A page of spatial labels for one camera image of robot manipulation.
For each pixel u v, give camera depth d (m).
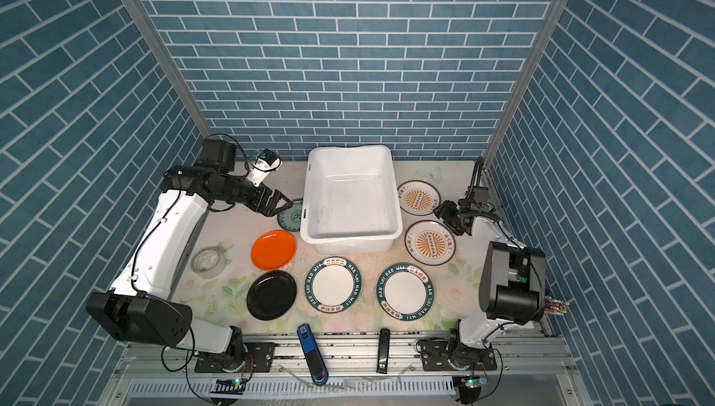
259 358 0.74
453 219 0.86
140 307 0.39
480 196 0.75
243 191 0.62
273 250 0.94
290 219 1.02
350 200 1.09
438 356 0.74
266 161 0.65
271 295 0.84
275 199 0.65
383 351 0.72
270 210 0.64
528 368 0.74
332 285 0.87
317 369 0.72
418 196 1.09
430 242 0.96
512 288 0.47
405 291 0.87
